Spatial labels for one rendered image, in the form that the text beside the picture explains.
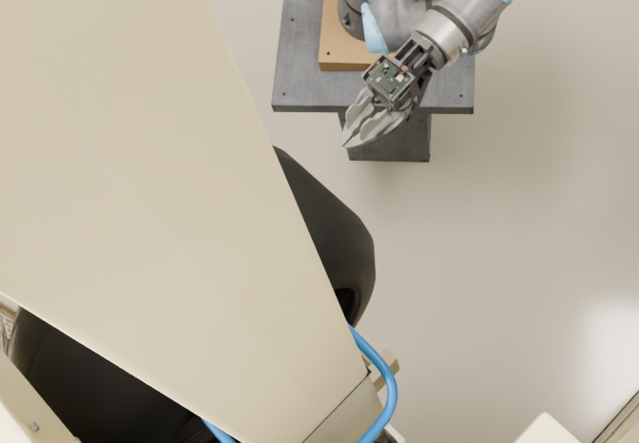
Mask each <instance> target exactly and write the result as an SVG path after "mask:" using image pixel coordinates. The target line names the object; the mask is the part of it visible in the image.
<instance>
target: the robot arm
mask: <svg viewBox="0 0 639 443"><path fill-rule="evenodd" d="M512 1H513V0H434V1H431V0H424V1H418V0H338V17H339V22H340V24H341V25H342V27H343V28H344V30H345V31H346V32H347V33H348V34H350V35H351V36H352V37H354V38H356V39H358V40H360V41H363V42H365V43H366V47H367V49H368V51H369V52H371V53H381V54H380V55H379V57H378V58H377V59H376V61H375V62H374V63H373V64H372V65H371V66H369V67H368V68H367V69H366V70H365V71H364V73H363V74H362V75H361V76H362V78H363V80H364V81H365V82H367V86H366V87H364V88H363V89H362V90H361V91H360V93H359V94H358V97H357V99H356V102H355V104H354V105H351V106H350V107H349V108H348V110H347V111H346V114H345V116H346V124H345V126H344V129H343V131H342V135H341V145H342V146H343V147H344V148H345V149H348V148H353V147H358V146H361V145H364V144H368V143H370V142H372V141H374V140H376V139H380V138H382V137H384V136H386V135H388V134H390V133H392V132H394V131H396V130H397V129H399V128H400V127H401V126H402V125H403V124H404V123H405V121H406V122H409V121H410V120H412V119H413V118H415V117H416V114H417V111H418V109H419V106H420V104H421V101H422V99H423V96H424V94H425V91H426V89H427V86H428V84H429V82H430V79H431V77H432V74H433V73H432V72H431V71H430V70H429V69H428V67H431V68H433V69H435V70H441V69H442V68H443V67H444V66H452V65H453V63H454V62H455V61H456V60H457V59H458V58H459V57H460V56H474V55H477V54H478V53H480V52H482V51H483V50H484V49H485V48H486V47H487V46H488V45H489V44H490V43H491V42H492V40H493V39H494V36H495V32H496V25H497V22H498V19H499V16H500V14H501V12H502V11H503V10H504V9H505V8H506V7H508V6H509V5H510V4H511V3H512ZM389 53H394V55H393V56H392V57H390V56H388V55H387V54H389ZM377 62H379V64H378V65H377V66H376V67H375V69H374V70H373V71H372V72H371V73H370V74H369V73H368V71H369V70H370V69H371V68H372V67H373V66H374V65H375V64H376V63H377ZM373 102H375V104H383V105H384V106H386V107H387V109H385V110H383V111H382V112H381V113H380V112H379V113H377V114H376V115H375V116H374V114H375V113H376V112H375V108H374V104H373ZM373 116H374V117H373ZM372 117H373V118H372ZM366 120H367V121H366ZM365 121H366V122H365ZM364 122H365V123H364ZM363 123H364V124H363ZM359 130H360V133H359V134H358V135H357V136H355V137H354V135H355V134H356V133H357V132H358V131H359Z"/></svg>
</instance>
